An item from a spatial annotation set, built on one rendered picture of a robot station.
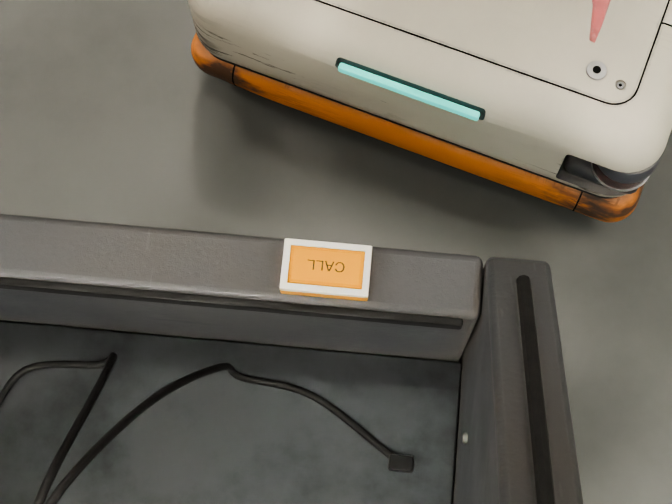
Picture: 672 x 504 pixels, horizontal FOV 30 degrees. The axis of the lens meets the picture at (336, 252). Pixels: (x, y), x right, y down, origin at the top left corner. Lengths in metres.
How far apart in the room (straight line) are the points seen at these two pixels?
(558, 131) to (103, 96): 0.67
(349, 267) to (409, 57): 0.82
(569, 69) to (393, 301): 0.84
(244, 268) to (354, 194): 1.02
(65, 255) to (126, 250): 0.04
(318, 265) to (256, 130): 1.07
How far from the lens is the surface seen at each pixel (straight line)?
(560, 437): 0.60
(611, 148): 1.51
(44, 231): 0.75
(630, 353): 1.72
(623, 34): 1.55
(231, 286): 0.72
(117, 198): 1.76
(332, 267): 0.71
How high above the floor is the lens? 1.64
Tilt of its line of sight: 74 degrees down
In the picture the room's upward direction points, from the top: 1 degrees counter-clockwise
